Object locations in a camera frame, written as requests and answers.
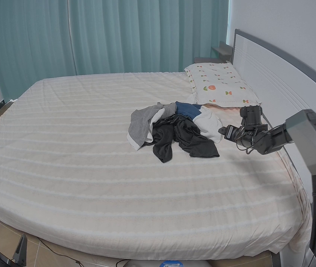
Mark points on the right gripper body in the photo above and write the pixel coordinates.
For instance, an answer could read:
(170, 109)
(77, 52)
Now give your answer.
(234, 133)

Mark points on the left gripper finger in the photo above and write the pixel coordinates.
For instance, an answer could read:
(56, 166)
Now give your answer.
(21, 250)

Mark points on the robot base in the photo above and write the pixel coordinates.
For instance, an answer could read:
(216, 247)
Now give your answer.
(146, 263)

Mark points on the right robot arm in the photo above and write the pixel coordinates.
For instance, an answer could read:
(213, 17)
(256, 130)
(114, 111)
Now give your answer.
(308, 138)

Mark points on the pile of clothes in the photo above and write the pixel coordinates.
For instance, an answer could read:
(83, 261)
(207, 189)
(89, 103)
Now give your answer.
(163, 135)

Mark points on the bed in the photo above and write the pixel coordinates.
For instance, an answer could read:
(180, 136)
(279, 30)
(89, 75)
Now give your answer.
(91, 149)

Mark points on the white printed pillow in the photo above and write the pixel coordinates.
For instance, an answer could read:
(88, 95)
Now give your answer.
(222, 85)

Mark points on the grey bedside table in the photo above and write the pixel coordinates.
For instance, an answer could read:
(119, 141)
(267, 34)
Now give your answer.
(222, 50)

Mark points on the blue-green curtain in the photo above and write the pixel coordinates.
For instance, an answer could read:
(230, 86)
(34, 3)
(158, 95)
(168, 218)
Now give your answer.
(146, 26)
(35, 37)

